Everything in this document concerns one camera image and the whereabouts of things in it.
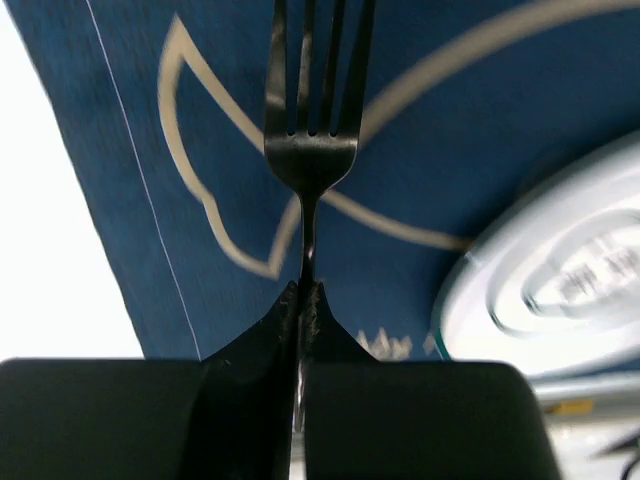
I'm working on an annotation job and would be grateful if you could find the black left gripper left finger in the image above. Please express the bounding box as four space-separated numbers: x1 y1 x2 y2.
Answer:
1 284 298 479

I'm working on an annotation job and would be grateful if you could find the white round plate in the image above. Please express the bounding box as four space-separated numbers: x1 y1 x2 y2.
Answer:
431 133 639 379

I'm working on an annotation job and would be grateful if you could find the black fork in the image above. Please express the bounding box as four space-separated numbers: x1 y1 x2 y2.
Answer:
262 0 379 436

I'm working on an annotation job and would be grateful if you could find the navy fish placemat cloth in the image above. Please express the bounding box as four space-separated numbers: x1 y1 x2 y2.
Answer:
7 1 639 359

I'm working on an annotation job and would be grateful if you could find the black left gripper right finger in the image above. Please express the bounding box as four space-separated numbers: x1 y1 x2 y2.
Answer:
303 283 561 479

